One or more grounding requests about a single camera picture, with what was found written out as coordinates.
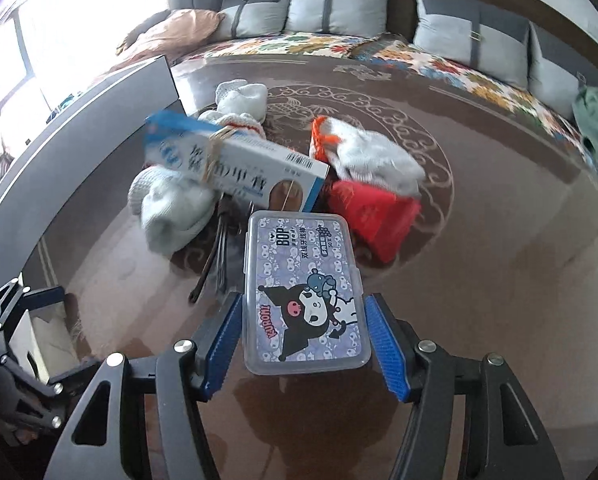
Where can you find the brown cloth bundle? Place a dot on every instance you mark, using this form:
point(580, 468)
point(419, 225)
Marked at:
point(174, 32)

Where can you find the cartoon print clear plastic box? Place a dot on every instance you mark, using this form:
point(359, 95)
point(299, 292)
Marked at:
point(304, 300)

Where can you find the white knitted sock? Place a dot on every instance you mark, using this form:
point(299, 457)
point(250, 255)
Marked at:
point(171, 210)

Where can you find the blue and white carton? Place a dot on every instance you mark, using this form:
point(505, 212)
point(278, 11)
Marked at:
point(244, 160)

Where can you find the white sock orange trim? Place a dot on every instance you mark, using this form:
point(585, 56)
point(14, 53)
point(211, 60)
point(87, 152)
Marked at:
point(374, 157)

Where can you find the dark thin metal tool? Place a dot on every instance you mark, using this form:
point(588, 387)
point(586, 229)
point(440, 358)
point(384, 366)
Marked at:
point(221, 250)

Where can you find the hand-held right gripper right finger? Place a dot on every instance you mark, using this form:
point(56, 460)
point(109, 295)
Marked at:
point(386, 352)

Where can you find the window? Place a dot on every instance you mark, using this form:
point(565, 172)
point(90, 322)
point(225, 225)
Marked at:
point(54, 25)

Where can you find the floral sofa blanket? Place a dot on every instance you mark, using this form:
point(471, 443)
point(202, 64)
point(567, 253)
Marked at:
point(429, 57)

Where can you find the large grey container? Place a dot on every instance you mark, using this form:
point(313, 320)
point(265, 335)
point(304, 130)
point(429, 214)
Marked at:
point(79, 135)

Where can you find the red foil packet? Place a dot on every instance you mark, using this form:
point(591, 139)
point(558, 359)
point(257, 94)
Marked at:
point(374, 215)

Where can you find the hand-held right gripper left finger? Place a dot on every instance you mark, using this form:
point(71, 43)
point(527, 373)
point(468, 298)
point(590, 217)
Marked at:
point(223, 347)

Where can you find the white knit glove red trim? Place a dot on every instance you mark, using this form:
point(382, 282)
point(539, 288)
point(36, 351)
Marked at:
point(234, 125)

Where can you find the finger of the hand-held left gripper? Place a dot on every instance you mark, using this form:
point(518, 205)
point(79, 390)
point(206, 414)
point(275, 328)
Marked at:
point(34, 385)
point(44, 296)

